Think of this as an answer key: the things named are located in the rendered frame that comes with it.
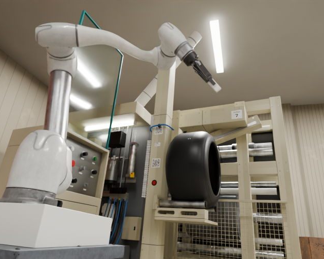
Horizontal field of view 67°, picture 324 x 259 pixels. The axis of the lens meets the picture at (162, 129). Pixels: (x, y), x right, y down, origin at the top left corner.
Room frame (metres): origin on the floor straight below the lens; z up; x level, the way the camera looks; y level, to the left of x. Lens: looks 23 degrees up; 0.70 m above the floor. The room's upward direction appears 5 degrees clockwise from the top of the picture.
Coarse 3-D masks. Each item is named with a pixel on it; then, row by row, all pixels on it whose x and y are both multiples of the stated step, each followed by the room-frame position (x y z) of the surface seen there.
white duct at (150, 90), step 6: (192, 36) 2.10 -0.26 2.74; (198, 36) 2.10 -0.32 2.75; (192, 42) 2.12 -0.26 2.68; (156, 78) 2.28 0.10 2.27; (150, 84) 2.31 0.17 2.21; (156, 84) 2.30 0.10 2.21; (144, 90) 2.34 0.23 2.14; (150, 90) 2.32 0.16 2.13; (144, 96) 2.35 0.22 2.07; (150, 96) 2.36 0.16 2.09; (138, 102) 2.37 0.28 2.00; (144, 102) 2.38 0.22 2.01
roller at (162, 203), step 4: (160, 200) 1.82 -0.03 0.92; (164, 200) 1.81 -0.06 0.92; (168, 200) 1.80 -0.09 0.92; (172, 200) 1.79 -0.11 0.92; (176, 200) 1.77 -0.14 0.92; (180, 200) 1.76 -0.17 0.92; (184, 200) 1.75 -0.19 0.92; (188, 200) 1.74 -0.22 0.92; (192, 200) 1.73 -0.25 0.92; (160, 204) 1.82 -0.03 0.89; (164, 204) 1.80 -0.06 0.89; (168, 204) 1.79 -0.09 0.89; (172, 204) 1.78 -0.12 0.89; (176, 204) 1.76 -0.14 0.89; (180, 204) 1.75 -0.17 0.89; (184, 204) 1.74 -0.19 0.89; (188, 204) 1.72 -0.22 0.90; (192, 204) 1.71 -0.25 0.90; (196, 204) 1.70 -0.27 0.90; (200, 204) 1.69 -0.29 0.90; (204, 204) 1.68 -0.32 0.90
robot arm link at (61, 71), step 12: (48, 60) 0.98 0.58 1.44; (60, 60) 0.98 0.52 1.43; (72, 60) 1.00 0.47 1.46; (48, 72) 1.02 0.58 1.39; (60, 72) 1.00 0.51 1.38; (72, 72) 1.03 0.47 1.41; (60, 84) 1.00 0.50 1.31; (48, 96) 1.01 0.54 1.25; (60, 96) 1.00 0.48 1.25; (48, 108) 1.00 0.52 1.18; (60, 108) 1.00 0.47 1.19; (48, 120) 1.00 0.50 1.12; (60, 120) 1.01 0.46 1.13; (60, 132) 1.01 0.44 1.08; (60, 192) 1.05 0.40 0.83
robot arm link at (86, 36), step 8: (80, 32) 0.86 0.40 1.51; (88, 32) 0.87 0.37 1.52; (96, 32) 0.88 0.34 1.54; (104, 32) 0.89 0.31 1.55; (80, 40) 0.88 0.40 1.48; (88, 40) 0.89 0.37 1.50; (96, 40) 0.90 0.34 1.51; (104, 40) 0.91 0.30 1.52; (112, 40) 0.92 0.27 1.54; (120, 40) 0.95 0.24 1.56; (120, 48) 0.98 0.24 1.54; (128, 48) 1.00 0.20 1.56; (136, 48) 1.03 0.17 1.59; (160, 48) 1.05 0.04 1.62; (136, 56) 1.06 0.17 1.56; (144, 56) 1.08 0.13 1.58; (152, 56) 1.08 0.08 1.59; (160, 56) 1.07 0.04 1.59; (160, 64) 1.12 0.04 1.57; (168, 64) 1.13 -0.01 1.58
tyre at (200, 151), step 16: (176, 144) 1.66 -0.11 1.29; (192, 144) 1.60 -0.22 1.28; (208, 144) 1.64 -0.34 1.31; (176, 160) 1.63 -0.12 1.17; (192, 160) 1.58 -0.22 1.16; (208, 160) 2.06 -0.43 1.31; (176, 176) 1.65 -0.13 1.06; (192, 176) 1.61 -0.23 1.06; (208, 176) 1.64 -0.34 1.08; (176, 192) 1.72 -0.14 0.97; (192, 192) 1.67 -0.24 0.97; (208, 192) 1.67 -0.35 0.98
